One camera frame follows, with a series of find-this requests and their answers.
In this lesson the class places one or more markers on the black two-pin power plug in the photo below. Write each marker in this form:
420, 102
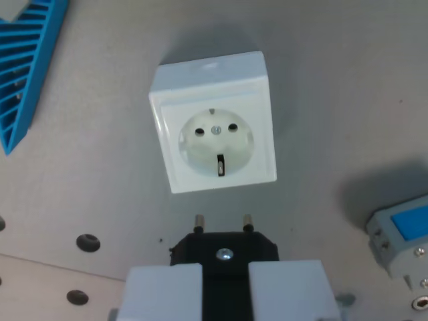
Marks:
225, 244

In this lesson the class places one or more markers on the silver socket-head bolt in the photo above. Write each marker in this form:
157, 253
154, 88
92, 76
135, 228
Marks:
420, 303

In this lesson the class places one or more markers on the blue ribbed finger grey mount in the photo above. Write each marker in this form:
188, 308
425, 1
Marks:
401, 247

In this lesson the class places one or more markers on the white wall socket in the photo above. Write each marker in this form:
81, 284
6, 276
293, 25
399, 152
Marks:
214, 133

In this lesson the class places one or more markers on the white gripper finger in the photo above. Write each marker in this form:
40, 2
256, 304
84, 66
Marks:
164, 294
291, 291

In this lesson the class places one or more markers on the blue ribbed fin gripper finger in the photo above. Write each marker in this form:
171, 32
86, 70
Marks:
20, 67

